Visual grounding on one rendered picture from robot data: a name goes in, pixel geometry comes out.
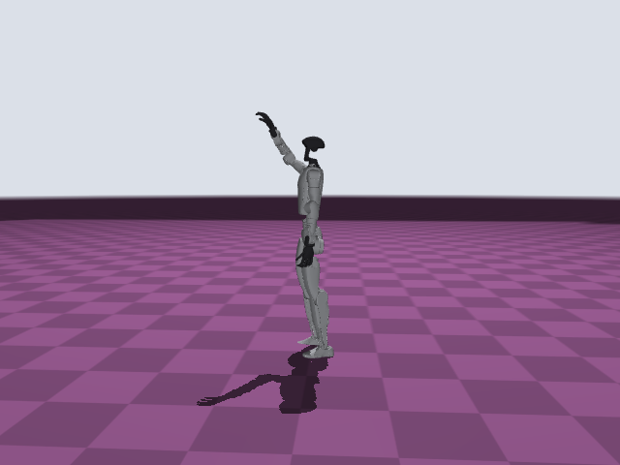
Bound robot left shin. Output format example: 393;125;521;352
309;291;329;349

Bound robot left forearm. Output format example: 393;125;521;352
304;201;319;244

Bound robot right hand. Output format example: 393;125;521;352
255;112;277;138

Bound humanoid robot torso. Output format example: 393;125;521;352
297;164;324;243

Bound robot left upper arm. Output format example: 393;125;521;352
304;170;322;213

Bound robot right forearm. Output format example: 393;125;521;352
270;130;295;157

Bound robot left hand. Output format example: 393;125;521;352
295;235;315;267

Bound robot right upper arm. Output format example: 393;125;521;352
283;152;308;173

